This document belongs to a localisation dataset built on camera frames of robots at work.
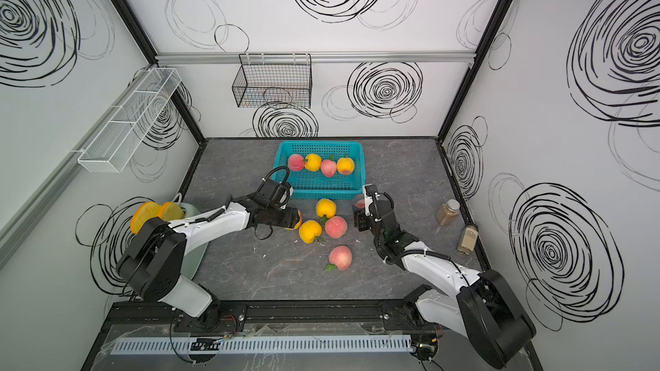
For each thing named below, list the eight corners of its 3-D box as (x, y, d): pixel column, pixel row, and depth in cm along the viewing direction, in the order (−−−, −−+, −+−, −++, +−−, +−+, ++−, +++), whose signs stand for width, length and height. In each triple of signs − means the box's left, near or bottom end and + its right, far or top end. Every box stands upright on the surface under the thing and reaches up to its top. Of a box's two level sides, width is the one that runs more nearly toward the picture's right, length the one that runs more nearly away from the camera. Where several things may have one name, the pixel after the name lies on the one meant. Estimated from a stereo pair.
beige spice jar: (455, 250, 89) (460, 245, 85) (462, 226, 95) (467, 221, 91) (468, 256, 87) (474, 252, 84) (474, 232, 93) (479, 226, 90)
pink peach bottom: (337, 275, 83) (338, 269, 79) (327, 258, 87) (327, 252, 82) (354, 264, 86) (355, 258, 81) (343, 248, 89) (343, 241, 84)
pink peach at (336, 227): (325, 238, 90) (325, 231, 86) (325, 222, 94) (325, 215, 90) (347, 238, 90) (347, 231, 86) (346, 222, 94) (347, 215, 90)
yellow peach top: (314, 213, 97) (313, 206, 92) (325, 202, 100) (324, 195, 96) (327, 224, 94) (326, 217, 90) (338, 212, 97) (338, 205, 93)
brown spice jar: (437, 226, 95) (447, 212, 87) (434, 213, 98) (443, 198, 90) (451, 226, 95) (462, 212, 87) (447, 213, 98) (457, 198, 90)
